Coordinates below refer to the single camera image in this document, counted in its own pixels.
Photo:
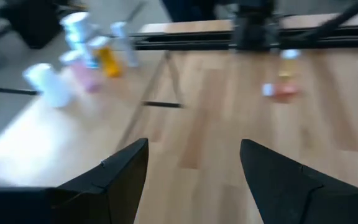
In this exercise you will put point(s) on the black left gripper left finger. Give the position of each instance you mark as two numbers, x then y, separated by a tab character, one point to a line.
113	186

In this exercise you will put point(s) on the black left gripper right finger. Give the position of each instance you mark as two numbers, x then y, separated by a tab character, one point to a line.
278	186

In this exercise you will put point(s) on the pink translucent pill vial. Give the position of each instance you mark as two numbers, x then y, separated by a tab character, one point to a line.
286	91
85	77

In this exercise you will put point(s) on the small translucent plastic bottle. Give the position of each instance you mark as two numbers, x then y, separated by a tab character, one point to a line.
53	88

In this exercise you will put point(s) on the pale yellow pill vial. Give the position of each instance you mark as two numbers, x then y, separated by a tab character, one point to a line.
288	67

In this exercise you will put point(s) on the amber pill vial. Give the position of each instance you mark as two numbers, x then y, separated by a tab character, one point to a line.
109	62

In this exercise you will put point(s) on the narrow white labelled bottle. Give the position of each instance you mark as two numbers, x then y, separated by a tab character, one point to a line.
124	43

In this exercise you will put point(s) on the white labelled pill bottle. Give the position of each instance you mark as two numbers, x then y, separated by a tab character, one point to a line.
78	28

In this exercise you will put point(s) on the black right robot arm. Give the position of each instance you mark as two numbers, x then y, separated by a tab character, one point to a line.
255	28

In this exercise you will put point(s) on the person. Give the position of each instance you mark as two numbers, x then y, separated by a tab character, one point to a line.
191	9

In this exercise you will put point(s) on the black aluminium table frame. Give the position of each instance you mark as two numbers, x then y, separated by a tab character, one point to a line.
197	40

